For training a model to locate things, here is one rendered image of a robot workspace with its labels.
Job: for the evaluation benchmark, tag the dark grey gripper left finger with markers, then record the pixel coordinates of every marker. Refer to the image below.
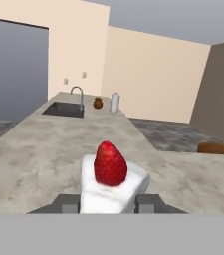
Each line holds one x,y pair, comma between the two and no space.
63,204

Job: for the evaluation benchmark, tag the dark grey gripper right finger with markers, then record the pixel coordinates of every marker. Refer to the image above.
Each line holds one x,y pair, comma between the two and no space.
150,204

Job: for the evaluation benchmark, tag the white cake slice with strawberry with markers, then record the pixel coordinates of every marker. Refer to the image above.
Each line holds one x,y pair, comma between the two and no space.
112,181

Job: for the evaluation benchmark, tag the dark grey sink basin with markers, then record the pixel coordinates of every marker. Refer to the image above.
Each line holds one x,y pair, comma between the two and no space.
63,109

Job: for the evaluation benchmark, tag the small brown jar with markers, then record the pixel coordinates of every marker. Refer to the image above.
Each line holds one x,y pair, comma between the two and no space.
98,103

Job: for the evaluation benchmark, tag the white paper towel roll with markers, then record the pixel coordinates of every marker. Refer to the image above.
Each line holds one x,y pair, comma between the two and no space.
114,103

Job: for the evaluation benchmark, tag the silver curved tap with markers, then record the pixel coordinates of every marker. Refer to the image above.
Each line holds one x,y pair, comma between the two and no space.
80,96

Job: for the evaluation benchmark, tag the small wall socket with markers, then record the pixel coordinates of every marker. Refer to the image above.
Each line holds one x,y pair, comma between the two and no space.
65,81
84,74

